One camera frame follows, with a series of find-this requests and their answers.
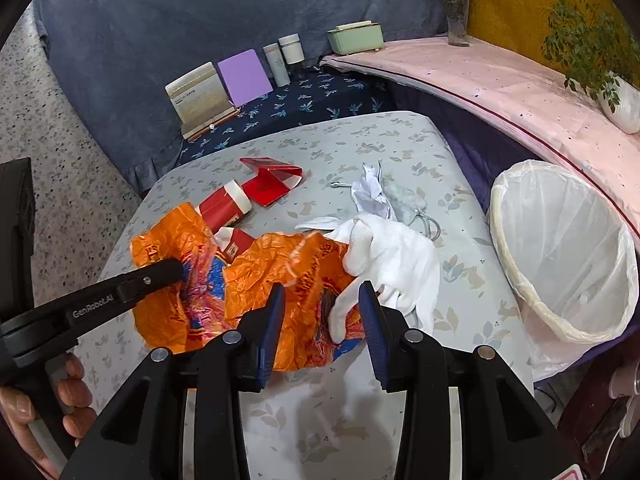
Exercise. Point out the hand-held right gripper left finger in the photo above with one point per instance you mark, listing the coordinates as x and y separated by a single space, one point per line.
271 330

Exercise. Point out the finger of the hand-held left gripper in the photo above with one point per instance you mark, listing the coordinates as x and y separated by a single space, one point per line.
125 290

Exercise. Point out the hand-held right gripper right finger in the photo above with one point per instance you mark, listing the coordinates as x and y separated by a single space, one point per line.
372 332

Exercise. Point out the orange plastic bag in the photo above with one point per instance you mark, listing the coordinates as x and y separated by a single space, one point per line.
260 280

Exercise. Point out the white cotton glove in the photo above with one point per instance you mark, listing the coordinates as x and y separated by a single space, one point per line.
395 260

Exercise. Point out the small red cigarette pack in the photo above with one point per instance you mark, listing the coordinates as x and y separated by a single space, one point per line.
238 245

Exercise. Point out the red and white cigarette carton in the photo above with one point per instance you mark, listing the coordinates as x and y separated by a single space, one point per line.
220 210

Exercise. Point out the red card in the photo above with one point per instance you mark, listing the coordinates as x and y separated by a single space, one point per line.
265 190

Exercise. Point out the white paper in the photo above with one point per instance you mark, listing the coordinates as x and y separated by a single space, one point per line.
367 191

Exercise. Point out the bin with white liner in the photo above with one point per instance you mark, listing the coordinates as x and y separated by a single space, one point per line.
560 240

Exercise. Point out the person's left hand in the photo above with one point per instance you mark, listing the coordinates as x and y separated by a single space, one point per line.
75 422

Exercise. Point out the pale rabbit-print tablecloth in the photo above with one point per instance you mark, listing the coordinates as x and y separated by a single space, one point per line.
325 135

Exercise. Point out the open standing book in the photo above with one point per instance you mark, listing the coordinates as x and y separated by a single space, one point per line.
197 95

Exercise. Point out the dark purple cloth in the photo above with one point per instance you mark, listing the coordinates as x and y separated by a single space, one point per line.
450 120

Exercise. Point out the dark wooden furniture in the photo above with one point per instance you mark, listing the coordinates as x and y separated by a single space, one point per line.
590 410

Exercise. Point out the navy leaf-print cloth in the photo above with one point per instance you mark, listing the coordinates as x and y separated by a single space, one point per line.
310 100

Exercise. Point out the purple notebook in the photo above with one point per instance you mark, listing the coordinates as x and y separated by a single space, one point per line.
245 77

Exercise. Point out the white tube bottle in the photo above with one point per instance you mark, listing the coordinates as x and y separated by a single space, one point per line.
276 65

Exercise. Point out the pink cloth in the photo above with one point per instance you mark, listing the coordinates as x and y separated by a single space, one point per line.
500 90

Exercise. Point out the blue sofa cover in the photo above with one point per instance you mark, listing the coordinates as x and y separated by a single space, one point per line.
175 15

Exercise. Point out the white jar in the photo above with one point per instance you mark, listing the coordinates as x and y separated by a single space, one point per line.
291 50

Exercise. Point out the green tissue box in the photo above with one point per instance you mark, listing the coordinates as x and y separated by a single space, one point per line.
355 39

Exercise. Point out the glass vase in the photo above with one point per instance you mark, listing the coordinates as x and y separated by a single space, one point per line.
457 27

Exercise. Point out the white plant pot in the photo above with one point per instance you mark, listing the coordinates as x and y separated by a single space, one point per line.
622 107

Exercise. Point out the yellow cloth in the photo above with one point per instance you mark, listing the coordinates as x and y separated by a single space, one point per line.
505 15

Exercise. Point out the green leafy plant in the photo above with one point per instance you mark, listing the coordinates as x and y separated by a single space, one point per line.
575 35

